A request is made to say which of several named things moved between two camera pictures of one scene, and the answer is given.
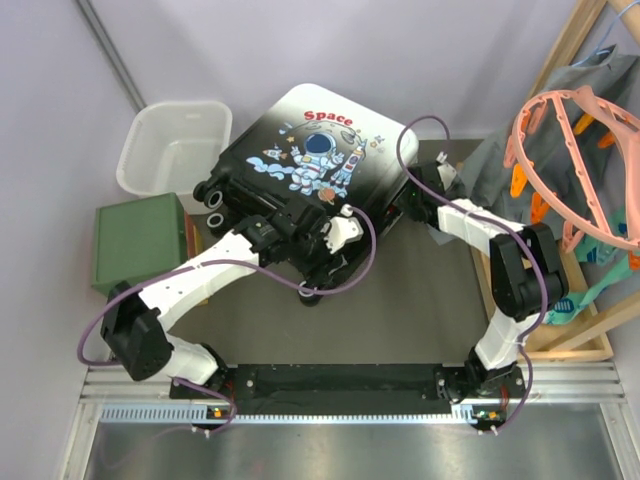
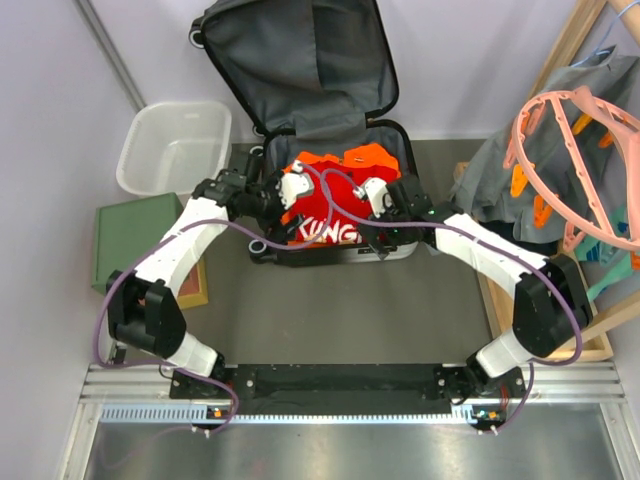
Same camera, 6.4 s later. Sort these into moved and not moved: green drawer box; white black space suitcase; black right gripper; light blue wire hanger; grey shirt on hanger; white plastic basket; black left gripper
Moved: black left gripper; black right gripper; white black space suitcase
Not moved: white plastic basket; light blue wire hanger; green drawer box; grey shirt on hanger
